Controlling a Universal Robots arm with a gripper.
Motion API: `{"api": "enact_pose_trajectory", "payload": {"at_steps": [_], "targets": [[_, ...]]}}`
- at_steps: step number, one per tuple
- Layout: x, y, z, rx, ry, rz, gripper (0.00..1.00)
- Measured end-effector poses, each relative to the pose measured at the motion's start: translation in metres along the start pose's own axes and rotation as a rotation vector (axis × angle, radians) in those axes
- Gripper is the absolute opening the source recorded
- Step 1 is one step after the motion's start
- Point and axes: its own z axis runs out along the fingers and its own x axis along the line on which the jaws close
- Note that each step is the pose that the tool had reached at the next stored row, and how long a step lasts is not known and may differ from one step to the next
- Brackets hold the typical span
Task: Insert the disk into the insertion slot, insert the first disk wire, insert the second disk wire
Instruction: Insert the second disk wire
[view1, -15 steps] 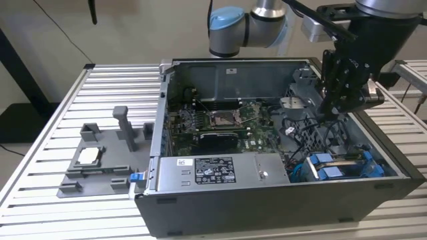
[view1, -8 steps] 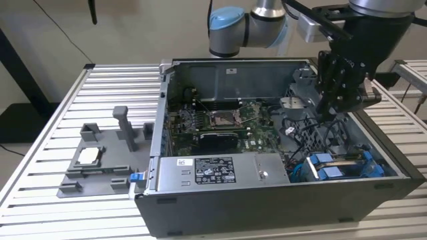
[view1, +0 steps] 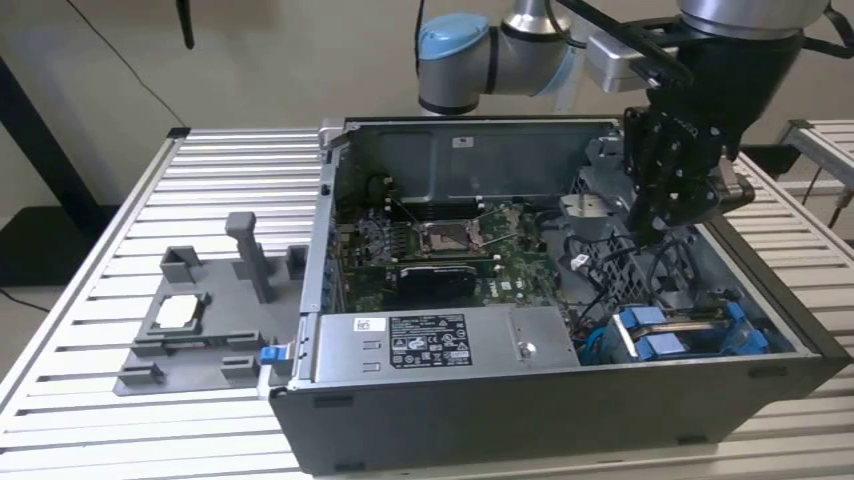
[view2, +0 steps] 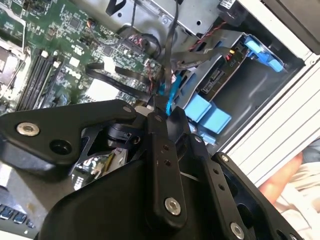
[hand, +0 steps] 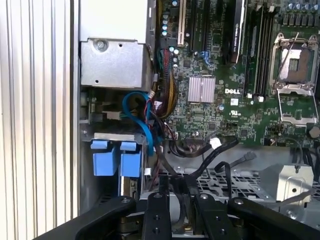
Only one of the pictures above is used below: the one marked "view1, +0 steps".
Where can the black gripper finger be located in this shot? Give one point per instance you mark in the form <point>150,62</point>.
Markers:
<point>635,145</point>
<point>681,170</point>

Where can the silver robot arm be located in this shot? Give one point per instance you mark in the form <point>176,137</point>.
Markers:
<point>461,75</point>

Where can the black RAM slot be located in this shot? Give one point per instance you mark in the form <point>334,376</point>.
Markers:
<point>434,205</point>
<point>434,200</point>
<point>434,210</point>
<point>434,216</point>

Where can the slatted metal side table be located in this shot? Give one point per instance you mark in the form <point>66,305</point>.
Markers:
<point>828,135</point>

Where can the metal locking lever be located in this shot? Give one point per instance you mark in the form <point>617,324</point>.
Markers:
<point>503,226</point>
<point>409,213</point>

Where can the green motherboard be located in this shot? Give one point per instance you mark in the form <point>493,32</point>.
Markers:
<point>521,260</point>

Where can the CPU socket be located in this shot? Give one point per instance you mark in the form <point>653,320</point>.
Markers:
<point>447,242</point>

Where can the black graphics card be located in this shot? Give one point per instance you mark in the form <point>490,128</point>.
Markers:
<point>437,282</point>

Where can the silver power supply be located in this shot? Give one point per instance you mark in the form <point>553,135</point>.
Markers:
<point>481,345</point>

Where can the dark grey PC case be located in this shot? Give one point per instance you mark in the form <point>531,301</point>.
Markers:
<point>467,430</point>

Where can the grey parts rack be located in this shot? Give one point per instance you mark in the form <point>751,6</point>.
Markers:
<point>220,280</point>

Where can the blue release latch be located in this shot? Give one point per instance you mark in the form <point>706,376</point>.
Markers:
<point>272,355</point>

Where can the silver CPU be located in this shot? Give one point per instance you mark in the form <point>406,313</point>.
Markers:
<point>179,311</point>

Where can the grey wrist camera block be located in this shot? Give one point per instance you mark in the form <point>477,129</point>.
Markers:
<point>730,192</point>

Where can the black camera bracket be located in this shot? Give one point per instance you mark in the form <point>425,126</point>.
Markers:
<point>667,67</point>

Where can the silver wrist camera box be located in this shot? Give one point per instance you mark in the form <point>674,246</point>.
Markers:
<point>617,62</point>

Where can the black stand post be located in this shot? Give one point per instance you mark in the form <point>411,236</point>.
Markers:
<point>40,130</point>

